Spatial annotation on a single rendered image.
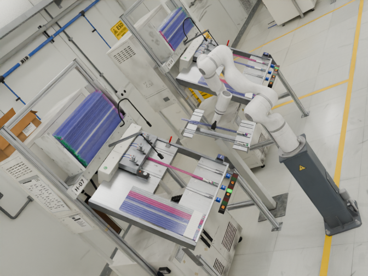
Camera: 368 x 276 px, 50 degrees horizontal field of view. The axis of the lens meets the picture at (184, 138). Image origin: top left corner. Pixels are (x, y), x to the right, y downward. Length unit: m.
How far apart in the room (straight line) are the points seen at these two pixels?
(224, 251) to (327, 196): 0.89
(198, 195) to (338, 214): 0.95
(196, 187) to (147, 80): 1.34
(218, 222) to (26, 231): 1.81
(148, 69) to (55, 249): 1.91
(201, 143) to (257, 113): 1.60
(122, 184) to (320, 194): 1.28
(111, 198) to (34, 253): 1.60
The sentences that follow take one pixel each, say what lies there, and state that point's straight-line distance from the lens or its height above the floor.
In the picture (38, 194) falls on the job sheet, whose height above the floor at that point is 1.41.
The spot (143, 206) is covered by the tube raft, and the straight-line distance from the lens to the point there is 2.52.
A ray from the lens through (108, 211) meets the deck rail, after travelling 2.52.
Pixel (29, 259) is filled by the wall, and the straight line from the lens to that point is 3.99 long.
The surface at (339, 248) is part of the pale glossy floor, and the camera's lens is 2.87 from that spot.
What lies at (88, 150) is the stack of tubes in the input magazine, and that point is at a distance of 2.60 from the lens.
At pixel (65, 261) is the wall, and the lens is 4.16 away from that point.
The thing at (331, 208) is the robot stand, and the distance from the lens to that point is 2.84.
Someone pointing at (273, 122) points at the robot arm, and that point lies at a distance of 2.42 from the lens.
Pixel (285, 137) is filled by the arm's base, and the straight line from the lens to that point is 2.49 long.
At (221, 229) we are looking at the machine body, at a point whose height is 0.28.
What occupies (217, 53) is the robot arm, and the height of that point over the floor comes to 1.44.
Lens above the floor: 2.07
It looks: 21 degrees down
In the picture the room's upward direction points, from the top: 40 degrees counter-clockwise
